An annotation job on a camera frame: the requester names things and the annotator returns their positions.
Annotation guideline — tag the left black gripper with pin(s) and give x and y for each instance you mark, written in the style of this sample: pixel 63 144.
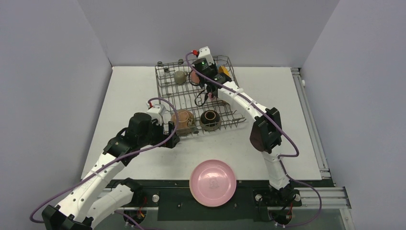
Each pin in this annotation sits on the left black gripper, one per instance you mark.
pixel 162 137

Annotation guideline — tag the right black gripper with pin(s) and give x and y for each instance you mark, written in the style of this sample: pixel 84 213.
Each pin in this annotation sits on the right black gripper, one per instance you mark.
pixel 209 89

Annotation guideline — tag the yellow polka dot plate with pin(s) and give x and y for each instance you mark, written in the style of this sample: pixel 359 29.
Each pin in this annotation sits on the yellow polka dot plate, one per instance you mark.
pixel 223 71

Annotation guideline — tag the pink cup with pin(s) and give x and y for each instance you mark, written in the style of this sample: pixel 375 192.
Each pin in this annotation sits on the pink cup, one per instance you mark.
pixel 194 78

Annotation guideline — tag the brown speckled cream bowl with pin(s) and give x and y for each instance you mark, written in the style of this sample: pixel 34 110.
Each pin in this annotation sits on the brown speckled cream bowl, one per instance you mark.
pixel 186 122

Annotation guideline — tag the grey ceramic mug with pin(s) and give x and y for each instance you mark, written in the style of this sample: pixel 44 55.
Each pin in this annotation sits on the grey ceramic mug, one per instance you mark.
pixel 179 77

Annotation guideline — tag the grey wire dish rack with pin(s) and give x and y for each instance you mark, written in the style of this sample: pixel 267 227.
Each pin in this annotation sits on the grey wire dish rack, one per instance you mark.
pixel 191 97

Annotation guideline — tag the dark patterned cream bowl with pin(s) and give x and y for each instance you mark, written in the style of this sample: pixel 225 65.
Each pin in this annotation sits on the dark patterned cream bowl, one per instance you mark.
pixel 210 120

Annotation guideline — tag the pink plate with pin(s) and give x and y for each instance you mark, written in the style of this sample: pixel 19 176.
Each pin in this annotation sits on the pink plate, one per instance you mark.
pixel 212 183

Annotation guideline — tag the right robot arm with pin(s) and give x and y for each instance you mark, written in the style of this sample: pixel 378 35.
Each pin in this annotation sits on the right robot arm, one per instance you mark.
pixel 266 132

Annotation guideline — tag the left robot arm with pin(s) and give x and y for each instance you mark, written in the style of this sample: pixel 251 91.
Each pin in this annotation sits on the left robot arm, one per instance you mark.
pixel 82 209

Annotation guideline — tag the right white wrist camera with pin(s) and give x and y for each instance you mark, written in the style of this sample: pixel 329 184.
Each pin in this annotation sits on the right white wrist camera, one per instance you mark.
pixel 204 52

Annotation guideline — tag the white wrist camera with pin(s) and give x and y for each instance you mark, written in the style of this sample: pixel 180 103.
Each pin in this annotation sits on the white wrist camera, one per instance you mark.
pixel 156 112
pixel 204 52

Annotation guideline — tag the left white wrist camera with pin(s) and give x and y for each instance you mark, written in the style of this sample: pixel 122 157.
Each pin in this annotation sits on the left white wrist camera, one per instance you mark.
pixel 156 112

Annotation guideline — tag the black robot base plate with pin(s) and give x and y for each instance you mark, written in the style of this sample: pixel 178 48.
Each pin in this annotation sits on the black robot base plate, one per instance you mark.
pixel 253 199

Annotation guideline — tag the aluminium rail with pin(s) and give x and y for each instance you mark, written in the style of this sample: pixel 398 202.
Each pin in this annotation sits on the aluminium rail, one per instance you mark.
pixel 330 196

